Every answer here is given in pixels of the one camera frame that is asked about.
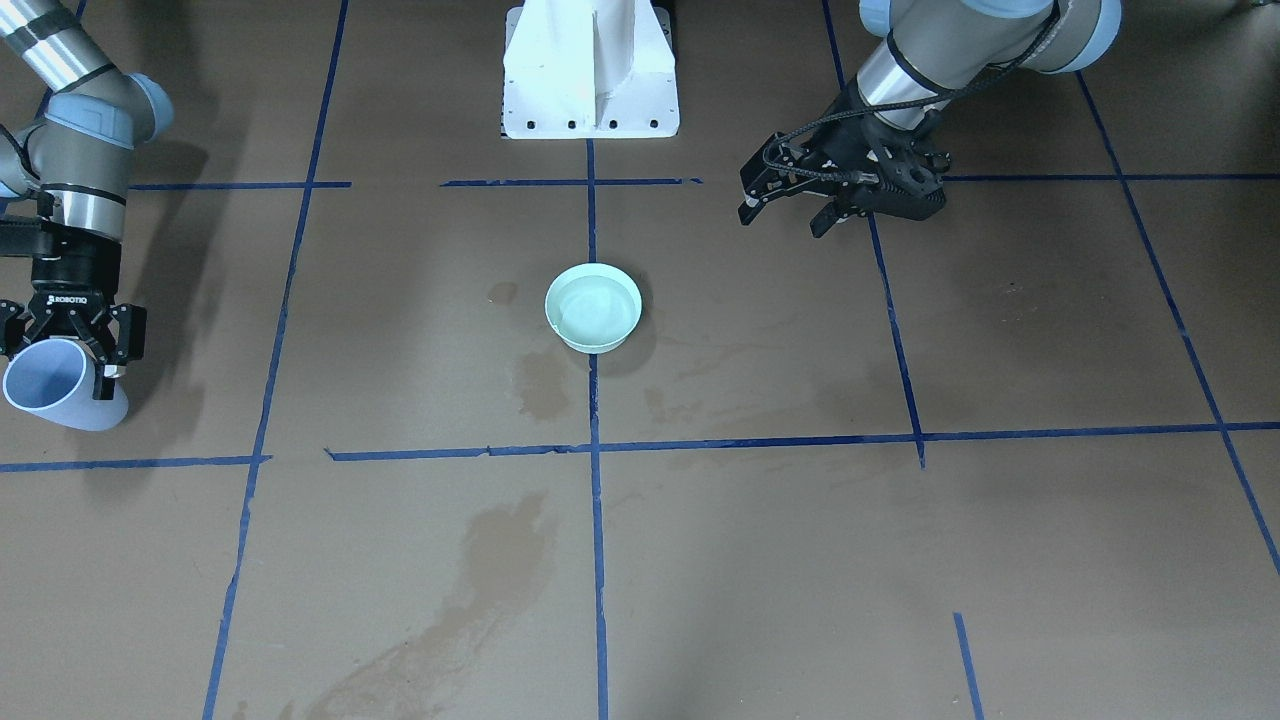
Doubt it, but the green bowl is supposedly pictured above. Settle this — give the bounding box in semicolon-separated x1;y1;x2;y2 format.
544;263;643;355

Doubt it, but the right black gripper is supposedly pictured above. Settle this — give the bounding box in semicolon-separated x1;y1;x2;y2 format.
1;234;148;401

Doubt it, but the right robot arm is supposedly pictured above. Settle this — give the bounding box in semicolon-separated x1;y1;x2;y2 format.
1;1;174;400

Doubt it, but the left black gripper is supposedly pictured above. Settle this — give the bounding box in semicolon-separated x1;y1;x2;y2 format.
739;108;951;240

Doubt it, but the blue plastic cup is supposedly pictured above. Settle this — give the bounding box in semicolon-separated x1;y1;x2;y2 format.
3;338;131;432

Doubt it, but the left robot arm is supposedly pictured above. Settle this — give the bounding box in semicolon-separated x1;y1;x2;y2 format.
739;1;1123;238

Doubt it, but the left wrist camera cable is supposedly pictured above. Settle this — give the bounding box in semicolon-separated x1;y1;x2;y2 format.
762;0;1066;183

